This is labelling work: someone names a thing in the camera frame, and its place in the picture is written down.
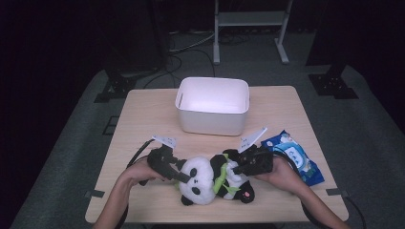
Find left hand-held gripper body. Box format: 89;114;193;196
139;135;180;187

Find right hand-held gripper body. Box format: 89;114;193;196
237;127;275;177

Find panda plush toy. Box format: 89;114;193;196
174;148;256;207

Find blue wet wipes pack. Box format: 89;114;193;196
261;129;326;187

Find white plastic bin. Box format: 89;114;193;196
175;76;250;136

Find person's left hand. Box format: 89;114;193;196
122;156;160;189

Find person's right hand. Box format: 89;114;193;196
254;156;307;196

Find black stand base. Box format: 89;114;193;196
94;68;138;103
308;65;359;100

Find white metal stand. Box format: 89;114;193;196
213;0;294;65

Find left hand-held gripper cable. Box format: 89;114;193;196
126;138;157;170

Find hand-held gripper cable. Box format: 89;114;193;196
273;150;367;229
126;138;157;170

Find black floor outlet frame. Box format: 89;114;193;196
102;115;119;136

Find right hand-held gripper cable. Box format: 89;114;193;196
273;150;367;229

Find black floor cable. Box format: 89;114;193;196
142;47;217;90

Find grey floor cable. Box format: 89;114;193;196
168;30;216;53

